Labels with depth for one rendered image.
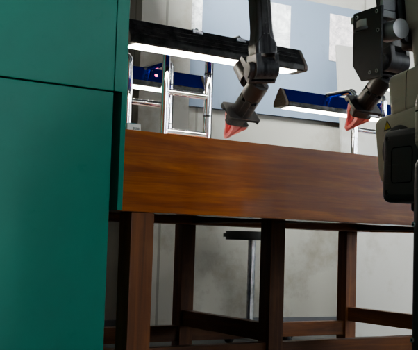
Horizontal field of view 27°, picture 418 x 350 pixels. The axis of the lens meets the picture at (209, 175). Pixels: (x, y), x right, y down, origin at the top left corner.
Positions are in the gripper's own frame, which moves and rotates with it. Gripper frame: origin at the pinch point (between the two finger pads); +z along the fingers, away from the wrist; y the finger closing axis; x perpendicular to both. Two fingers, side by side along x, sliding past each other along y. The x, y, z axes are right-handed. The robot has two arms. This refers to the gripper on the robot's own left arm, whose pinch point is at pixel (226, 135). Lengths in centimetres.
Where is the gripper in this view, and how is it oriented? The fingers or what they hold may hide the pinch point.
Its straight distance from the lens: 243.6
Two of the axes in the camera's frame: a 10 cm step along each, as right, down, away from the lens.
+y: -8.3, -0.8, -5.5
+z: -4.4, 6.9, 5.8
